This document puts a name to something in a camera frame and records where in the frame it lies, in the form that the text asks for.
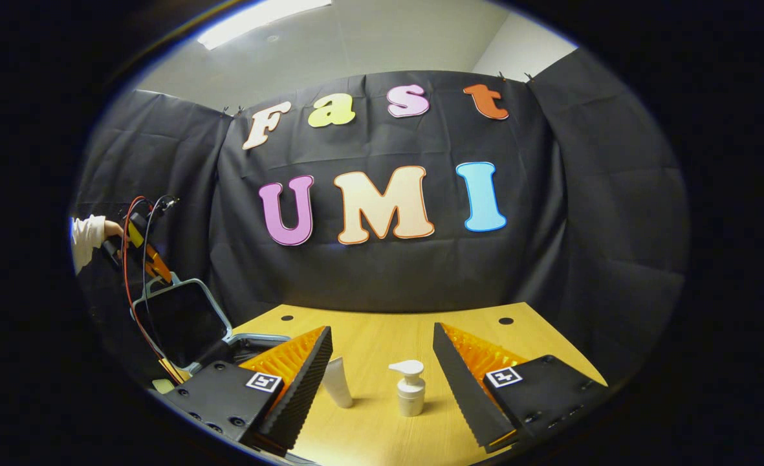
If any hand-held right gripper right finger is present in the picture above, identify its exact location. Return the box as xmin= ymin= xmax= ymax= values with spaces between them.
xmin=432 ymin=322 xmax=610 ymax=454

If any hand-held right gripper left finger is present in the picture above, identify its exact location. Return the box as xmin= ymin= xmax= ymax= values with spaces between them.
xmin=162 ymin=326 xmax=334 ymax=454

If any white squeeze tube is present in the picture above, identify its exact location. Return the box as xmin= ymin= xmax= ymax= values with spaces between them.
xmin=322 ymin=357 xmax=355 ymax=409

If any white pump bottle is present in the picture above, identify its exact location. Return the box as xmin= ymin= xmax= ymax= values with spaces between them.
xmin=388 ymin=360 xmax=426 ymax=417

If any black backdrop cloth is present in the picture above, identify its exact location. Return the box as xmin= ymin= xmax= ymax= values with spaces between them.
xmin=74 ymin=49 xmax=690 ymax=389

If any ceiling light panel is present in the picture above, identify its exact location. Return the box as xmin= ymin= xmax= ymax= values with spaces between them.
xmin=197 ymin=0 xmax=333 ymax=50

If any black cable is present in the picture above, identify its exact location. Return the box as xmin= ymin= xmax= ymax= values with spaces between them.
xmin=141 ymin=195 xmax=182 ymax=363

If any red cable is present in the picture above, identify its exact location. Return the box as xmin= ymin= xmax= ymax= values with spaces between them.
xmin=122 ymin=196 xmax=188 ymax=384

